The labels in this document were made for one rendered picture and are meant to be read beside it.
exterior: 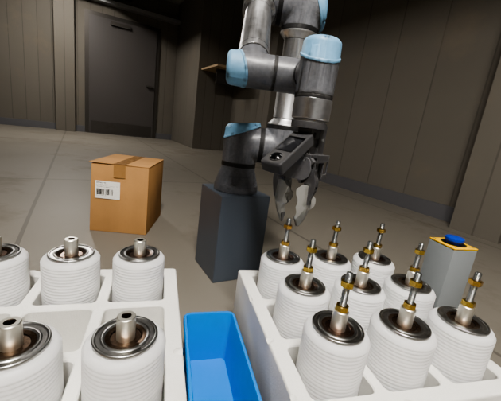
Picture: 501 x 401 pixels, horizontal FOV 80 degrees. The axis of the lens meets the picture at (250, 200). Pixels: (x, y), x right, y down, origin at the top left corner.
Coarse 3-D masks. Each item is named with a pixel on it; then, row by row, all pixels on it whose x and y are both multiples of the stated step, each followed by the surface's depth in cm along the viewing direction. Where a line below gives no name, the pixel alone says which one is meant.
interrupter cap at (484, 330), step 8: (440, 312) 51; (448, 312) 52; (448, 320) 49; (472, 320) 50; (480, 320) 50; (456, 328) 48; (464, 328) 48; (472, 328) 48; (480, 328) 48; (488, 328) 48; (480, 336) 46
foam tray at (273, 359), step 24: (240, 288) 70; (240, 312) 68; (264, 312) 57; (264, 336) 52; (264, 360) 51; (288, 360) 46; (264, 384) 50; (288, 384) 42; (360, 384) 46; (432, 384) 47; (456, 384) 46; (480, 384) 46
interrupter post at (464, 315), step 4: (460, 304) 50; (460, 308) 49; (464, 308) 49; (468, 308) 49; (472, 308) 49; (456, 312) 50; (460, 312) 49; (464, 312) 49; (468, 312) 49; (472, 312) 48; (456, 316) 50; (460, 316) 49; (464, 316) 49; (468, 316) 49; (472, 316) 49; (456, 320) 50; (460, 320) 49; (464, 320) 49; (468, 320) 49; (464, 324) 49; (468, 324) 49
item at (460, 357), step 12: (432, 312) 52; (432, 324) 50; (444, 324) 49; (444, 336) 48; (456, 336) 47; (468, 336) 46; (492, 336) 47; (444, 348) 48; (456, 348) 47; (468, 348) 46; (480, 348) 46; (492, 348) 47; (432, 360) 50; (444, 360) 48; (456, 360) 47; (468, 360) 46; (480, 360) 46; (444, 372) 48; (456, 372) 47; (468, 372) 47; (480, 372) 47
